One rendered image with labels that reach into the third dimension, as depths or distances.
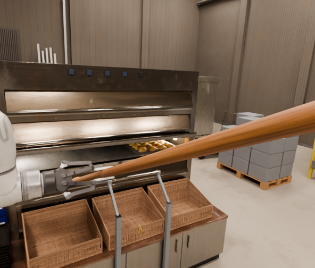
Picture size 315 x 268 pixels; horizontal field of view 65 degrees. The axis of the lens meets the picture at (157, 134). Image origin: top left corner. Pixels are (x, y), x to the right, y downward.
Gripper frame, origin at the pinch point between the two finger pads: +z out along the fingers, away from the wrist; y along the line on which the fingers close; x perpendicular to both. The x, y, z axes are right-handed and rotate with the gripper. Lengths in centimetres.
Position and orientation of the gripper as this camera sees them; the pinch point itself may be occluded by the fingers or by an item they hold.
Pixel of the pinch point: (103, 173)
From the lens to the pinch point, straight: 92.5
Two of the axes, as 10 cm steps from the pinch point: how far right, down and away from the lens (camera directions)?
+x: 4.7, -2.1, -8.5
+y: 1.7, 9.7, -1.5
